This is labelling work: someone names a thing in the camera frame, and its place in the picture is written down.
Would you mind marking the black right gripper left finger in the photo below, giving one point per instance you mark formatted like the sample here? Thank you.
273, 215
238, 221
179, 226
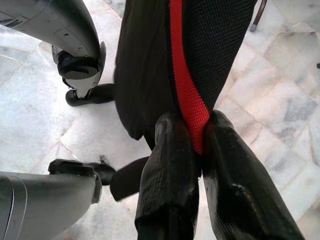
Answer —
170, 175

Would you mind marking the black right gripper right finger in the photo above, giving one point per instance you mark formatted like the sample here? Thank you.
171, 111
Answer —
237, 175

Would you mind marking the black polo shirt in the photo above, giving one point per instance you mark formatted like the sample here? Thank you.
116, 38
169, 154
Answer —
217, 50

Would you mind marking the grey robot right leg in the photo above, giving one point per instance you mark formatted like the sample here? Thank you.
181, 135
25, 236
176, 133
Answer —
50, 200

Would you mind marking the grey robot leg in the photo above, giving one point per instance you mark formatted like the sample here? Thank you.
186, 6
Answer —
50, 200
62, 25

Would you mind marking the grey robot left leg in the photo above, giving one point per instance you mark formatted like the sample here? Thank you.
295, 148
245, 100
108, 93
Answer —
62, 25

